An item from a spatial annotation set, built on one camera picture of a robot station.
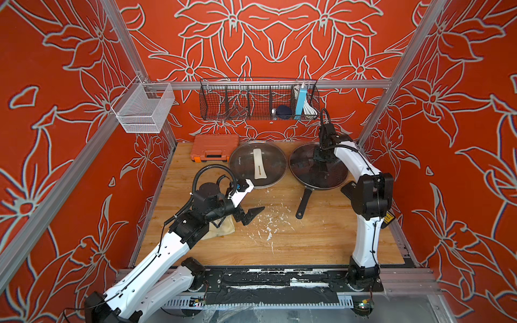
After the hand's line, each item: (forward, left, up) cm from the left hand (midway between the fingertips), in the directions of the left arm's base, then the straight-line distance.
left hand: (255, 194), depth 68 cm
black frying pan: (+26, -25, -20) cm, 41 cm away
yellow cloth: (-2, +13, -23) cm, 26 cm away
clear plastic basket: (+42, +57, +5) cm, 71 cm away
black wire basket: (+55, +9, +3) cm, 55 cm away
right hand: (+32, -27, -13) cm, 44 cm away
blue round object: (+46, -11, +2) cm, 47 cm away
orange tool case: (+44, +30, -23) cm, 59 cm away
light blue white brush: (+45, -19, +7) cm, 49 cm away
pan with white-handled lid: (+24, -1, -12) cm, 27 cm away
